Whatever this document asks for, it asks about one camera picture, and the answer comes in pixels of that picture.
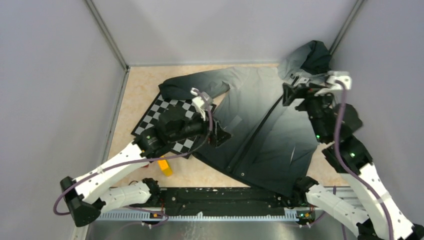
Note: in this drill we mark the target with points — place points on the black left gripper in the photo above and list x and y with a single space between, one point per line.
219 136

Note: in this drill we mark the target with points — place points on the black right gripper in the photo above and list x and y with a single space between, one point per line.
290 92

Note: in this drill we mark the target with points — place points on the grey gradient hooded jacket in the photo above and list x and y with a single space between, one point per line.
271 145

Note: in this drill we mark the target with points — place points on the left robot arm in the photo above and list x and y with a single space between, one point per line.
92 194

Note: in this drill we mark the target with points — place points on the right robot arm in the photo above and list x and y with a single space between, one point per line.
379 218

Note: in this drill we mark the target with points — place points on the black white checkerboard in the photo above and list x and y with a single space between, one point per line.
147 139

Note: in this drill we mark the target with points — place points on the yellow block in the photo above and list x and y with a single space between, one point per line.
165 167

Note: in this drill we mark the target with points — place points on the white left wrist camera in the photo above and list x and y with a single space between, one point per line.
202 103

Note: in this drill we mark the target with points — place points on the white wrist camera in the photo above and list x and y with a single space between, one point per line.
334 82
202 103

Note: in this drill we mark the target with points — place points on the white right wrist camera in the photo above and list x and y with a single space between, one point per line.
334 82

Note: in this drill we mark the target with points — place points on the grey cable duct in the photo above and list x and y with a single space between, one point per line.
133 215

